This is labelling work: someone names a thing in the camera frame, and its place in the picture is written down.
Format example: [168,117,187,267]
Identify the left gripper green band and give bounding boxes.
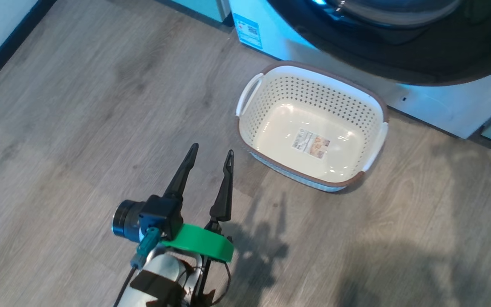
[162,143,234,305]

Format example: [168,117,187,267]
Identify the white washing machine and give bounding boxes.
[228,0,491,139]

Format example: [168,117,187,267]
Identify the cream perforated laundry basket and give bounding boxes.
[235,61,390,192]

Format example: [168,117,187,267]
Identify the paper label in basket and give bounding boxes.
[292,129,331,159]

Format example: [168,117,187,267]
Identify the blue sticker on washing machine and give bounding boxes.
[233,13,264,49]

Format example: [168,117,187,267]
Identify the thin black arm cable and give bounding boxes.
[113,264,137,307]

